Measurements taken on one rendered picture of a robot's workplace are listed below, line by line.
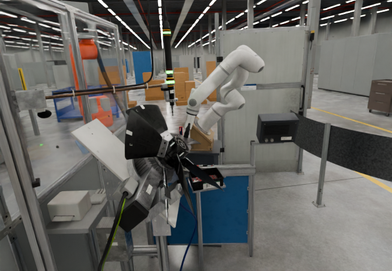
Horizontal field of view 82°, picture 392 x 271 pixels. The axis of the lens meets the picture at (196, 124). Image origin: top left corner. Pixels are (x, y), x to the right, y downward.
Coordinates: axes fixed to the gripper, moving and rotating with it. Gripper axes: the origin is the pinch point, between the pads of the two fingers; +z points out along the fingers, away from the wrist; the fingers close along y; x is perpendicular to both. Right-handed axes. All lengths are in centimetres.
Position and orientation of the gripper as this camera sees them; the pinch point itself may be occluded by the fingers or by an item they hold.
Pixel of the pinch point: (186, 134)
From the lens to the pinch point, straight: 153.7
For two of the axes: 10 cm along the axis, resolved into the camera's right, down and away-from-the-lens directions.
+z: -2.5, 9.3, 2.6
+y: -0.3, 2.7, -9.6
